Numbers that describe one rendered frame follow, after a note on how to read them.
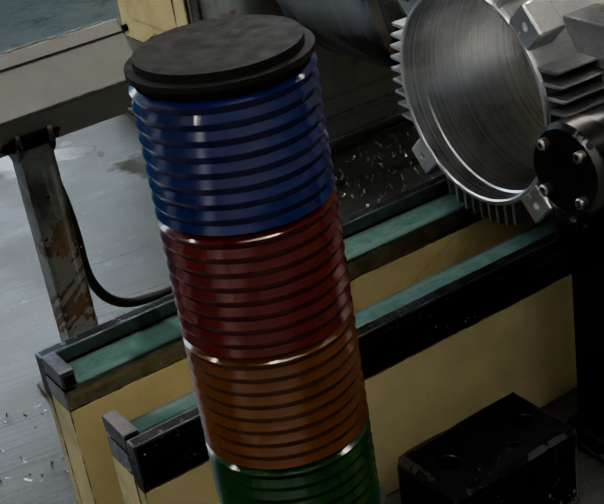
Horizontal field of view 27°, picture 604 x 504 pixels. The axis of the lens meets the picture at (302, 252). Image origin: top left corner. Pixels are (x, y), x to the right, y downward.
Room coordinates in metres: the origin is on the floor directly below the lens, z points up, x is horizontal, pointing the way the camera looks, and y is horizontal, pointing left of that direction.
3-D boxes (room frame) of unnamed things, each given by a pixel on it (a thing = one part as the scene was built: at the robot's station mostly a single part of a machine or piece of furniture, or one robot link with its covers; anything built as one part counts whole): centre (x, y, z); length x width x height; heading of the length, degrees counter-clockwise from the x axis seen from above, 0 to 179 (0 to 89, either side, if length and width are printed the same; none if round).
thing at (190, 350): (0.37, 0.02, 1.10); 0.06 x 0.06 x 0.04
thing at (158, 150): (0.37, 0.02, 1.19); 0.06 x 0.06 x 0.04
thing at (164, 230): (0.37, 0.02, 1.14); 0.06 x 0.06 x 0.04
